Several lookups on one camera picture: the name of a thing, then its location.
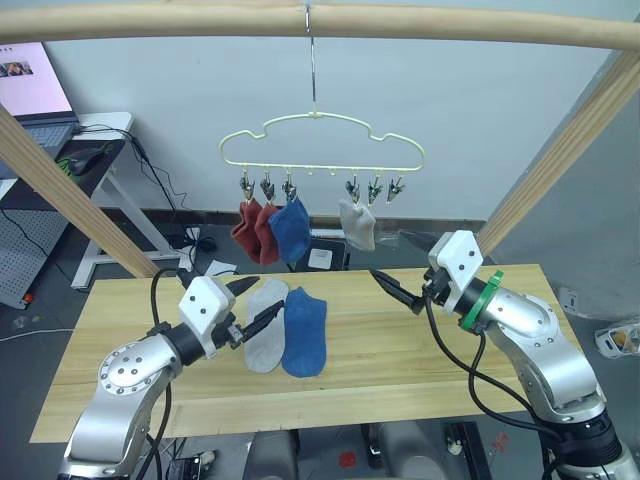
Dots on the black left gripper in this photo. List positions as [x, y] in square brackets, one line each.
[231, 334]

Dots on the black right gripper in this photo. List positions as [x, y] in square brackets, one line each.
[436, 286]

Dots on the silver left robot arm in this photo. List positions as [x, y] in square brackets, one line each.
[127, 370]

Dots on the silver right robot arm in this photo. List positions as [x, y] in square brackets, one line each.
[545, 345]

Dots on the metal hanger clip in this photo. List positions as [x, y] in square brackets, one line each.
[352, 189]
[267, 187]
[395, 189]
[375, 190]
[289, 187]
[247, 185]

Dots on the pale yellow clip hanger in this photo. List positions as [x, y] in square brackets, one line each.
[313, 75]

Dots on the grey sock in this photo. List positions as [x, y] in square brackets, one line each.
[262, 345]
[357, 225]

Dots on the red sock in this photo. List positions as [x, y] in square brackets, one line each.
[245, 230]
[265, 240]

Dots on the blue sock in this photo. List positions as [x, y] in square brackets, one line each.
[305, 340]
[292, 230]

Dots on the dark rounded shape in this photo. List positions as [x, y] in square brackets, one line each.
[410, 450]
[275, 455]

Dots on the black computer mouse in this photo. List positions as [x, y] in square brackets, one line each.
[82, 161]

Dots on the grey perforated panel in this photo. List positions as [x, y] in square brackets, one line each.
[22, 250]

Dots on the wooden crossbar rod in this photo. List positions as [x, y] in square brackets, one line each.
[200, 20]

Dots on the open laptop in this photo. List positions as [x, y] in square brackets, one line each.
[30, 95]

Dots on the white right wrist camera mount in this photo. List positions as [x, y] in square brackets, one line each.
[457, 257]

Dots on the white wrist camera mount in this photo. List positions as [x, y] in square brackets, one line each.
[457, 257]
[202, 300]

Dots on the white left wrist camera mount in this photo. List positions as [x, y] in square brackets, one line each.
[202, 300]

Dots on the white wall socket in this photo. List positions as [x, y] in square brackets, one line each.
[568, 300]

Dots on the white frame desk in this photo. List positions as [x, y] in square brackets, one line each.
[115, 190]

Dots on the wooden slanted frame post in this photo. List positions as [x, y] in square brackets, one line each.
[65, 195]
[560, 150]

